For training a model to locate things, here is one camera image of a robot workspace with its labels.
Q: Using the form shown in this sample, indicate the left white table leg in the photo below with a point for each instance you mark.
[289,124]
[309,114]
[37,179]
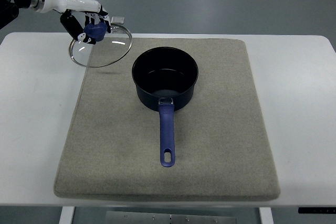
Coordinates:
[66,216]

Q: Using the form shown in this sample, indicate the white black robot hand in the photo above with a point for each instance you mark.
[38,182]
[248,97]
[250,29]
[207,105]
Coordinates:
[85,20]

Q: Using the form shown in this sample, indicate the right white table leg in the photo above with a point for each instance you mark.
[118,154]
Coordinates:
[266,215]

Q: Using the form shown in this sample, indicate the white table leg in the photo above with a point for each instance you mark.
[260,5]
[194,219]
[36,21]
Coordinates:
[266,215]
[66,216]

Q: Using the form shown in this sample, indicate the black table control panel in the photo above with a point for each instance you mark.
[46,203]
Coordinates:
[317,210]

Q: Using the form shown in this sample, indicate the upper metal floor plate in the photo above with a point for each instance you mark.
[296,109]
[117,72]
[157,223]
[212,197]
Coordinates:
[118,20]

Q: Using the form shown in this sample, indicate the dark pot with blue handle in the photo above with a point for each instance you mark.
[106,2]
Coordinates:
[165,78]

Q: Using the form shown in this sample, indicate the beige fabric mat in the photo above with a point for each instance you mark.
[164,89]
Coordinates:
[215,148]

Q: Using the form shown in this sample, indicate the metal table base plate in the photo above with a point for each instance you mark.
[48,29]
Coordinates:
[143,217]

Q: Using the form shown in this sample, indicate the glass lid with blue knob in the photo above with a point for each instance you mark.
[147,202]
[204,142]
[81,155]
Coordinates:
[104,53]

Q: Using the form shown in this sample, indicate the lower metal floor plate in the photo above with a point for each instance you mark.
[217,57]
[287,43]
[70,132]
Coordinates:
[117,30]

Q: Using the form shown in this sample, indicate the metal floor plate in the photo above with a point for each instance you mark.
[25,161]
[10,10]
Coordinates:
[118,20]
[117,30]

